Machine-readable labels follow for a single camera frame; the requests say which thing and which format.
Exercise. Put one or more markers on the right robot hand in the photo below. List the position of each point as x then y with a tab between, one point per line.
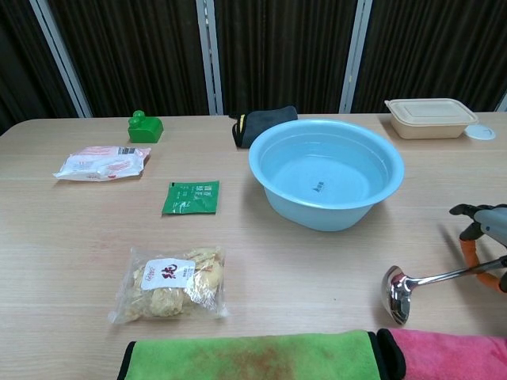
485	225

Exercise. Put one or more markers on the light blue plastic basin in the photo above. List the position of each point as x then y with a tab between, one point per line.
317	174

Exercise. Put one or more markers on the white round lid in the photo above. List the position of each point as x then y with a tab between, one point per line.
480	131

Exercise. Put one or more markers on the beige lidded food container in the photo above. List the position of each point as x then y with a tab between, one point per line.
429	118

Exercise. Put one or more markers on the pink microfiber cloth black trim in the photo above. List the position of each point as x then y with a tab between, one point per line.
451	354

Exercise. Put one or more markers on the dark grey folded cloth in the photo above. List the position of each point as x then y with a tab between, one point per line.
257	122

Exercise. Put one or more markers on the green microfiber cloth black trim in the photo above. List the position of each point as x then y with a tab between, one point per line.
249	356

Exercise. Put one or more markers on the green sachet packet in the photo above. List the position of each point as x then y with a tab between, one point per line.
191	198

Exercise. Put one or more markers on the clear bag of chips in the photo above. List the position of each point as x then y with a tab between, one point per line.
170	285

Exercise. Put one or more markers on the green toy block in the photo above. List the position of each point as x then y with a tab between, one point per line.
145	128

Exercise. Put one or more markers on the white pink snack packet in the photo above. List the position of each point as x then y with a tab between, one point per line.
103	162

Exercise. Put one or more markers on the grey partition post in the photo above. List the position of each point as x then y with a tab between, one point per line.
355	55
59	57
502	103
210	57

